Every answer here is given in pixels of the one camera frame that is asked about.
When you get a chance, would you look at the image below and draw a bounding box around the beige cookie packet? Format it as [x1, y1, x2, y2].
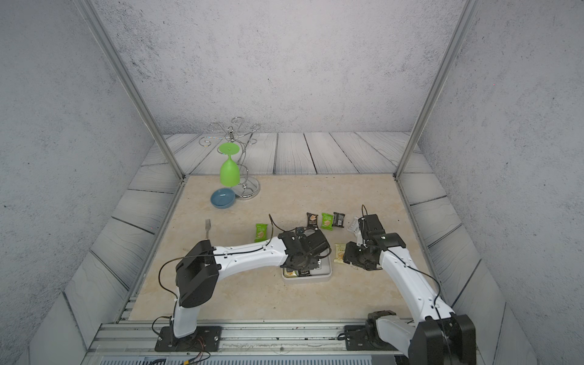
[333, 243, 346, 264]

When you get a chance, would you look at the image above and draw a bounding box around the white cookie packet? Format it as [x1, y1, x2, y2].
[347, 217, 360, 235]

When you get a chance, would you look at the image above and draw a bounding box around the white plastic storage box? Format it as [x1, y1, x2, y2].
[281, 258, 332, 284]

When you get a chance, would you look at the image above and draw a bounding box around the green cookie packet front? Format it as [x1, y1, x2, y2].
[254, 224, 268, 243]

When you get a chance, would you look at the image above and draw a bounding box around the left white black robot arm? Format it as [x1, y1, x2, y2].
[170, 228, 332, 339]

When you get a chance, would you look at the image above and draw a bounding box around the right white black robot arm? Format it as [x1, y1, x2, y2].
[339, 214, 477, 364]

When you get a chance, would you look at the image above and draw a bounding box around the blue ceramic bowl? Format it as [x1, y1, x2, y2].
[210, 188, 237, 209]

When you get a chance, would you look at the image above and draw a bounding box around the green plastic wine glass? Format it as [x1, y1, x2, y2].
[218, 142, 240, 187]

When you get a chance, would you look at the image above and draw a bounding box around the silver wire glass rack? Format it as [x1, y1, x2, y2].
[199, 116, 261, 200]

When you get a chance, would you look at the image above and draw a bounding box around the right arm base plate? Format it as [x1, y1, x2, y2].
[337, 322, 414, 353]

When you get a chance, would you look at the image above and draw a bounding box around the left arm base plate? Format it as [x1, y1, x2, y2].
[155, 326, 223, 353]

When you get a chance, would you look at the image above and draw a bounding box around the aluminium front rail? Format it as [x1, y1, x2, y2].
[83, 319, 407, 364]

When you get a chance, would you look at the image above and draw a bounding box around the right aluminium frame post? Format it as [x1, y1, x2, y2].
[394, 0, 480, 181]

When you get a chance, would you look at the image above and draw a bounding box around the aluminium frame post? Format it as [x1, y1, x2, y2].
[394, 0, 480, 181]
[74, 0, 186, 182]

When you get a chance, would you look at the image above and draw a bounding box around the left aluminium frame post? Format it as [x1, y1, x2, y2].
[74, 0, 186, 182]

